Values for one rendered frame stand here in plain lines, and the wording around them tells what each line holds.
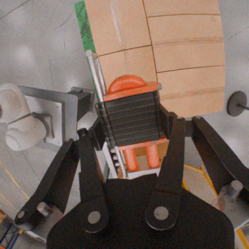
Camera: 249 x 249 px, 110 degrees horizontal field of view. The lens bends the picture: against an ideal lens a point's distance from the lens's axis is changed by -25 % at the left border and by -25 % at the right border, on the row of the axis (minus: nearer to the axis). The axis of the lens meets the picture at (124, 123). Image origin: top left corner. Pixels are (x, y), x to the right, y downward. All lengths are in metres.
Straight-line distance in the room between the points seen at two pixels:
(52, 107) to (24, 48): 1.36
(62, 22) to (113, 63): 1.05
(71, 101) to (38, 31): 1.34
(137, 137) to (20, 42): 2.08
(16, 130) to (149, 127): 0.70
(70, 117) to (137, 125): 0.70
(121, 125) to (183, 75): 0.87
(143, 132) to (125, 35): 0.83
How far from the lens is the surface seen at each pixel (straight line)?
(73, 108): 0.80
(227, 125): 2.23
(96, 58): 0.18
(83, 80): 1.54
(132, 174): 0.22
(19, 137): 0.75
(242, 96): 2.20
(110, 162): 1.16
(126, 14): 0.99
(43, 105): 0.88
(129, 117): 0.15
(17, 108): 0.76
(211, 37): 1.14
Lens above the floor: 1.44
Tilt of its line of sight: 66 degrees down
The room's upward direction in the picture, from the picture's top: 176 degrees counter-clockwise
